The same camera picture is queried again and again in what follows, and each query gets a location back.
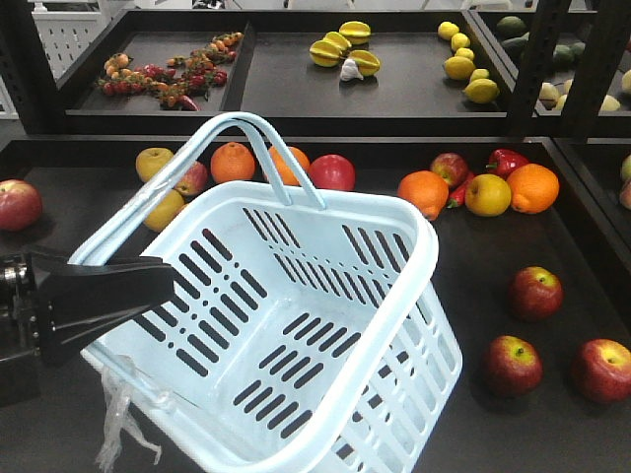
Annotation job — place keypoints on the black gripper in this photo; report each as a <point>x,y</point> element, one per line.
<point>75,305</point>

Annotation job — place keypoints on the light blue plastic basket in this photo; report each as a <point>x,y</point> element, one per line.
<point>304,334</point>

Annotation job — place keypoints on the white garlic bulb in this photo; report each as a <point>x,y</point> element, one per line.
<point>349,71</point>

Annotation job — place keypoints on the orange fruit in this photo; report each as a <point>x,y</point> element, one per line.
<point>427,191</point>
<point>534,188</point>

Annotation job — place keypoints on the yellow starfruit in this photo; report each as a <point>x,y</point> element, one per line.
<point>356,32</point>

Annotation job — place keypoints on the dark red apple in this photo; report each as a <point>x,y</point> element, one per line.
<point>600,371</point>
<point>511,366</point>
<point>535,294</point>
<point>451,167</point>

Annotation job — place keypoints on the yellow lemon-like fruit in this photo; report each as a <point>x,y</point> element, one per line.
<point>488,195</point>

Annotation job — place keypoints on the red bell pepper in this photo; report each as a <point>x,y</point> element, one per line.
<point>502,162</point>

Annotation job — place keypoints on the black fruit display stand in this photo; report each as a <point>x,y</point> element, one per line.
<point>85,178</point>

